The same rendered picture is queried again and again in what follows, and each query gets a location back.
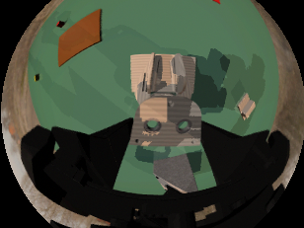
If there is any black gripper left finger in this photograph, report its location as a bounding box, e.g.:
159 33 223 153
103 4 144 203
51 117 133 189

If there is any orange-brown flat plate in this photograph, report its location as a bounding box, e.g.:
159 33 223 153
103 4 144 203
57 9 101 68

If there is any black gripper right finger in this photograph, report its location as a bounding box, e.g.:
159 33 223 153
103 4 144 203
200 121 269 185

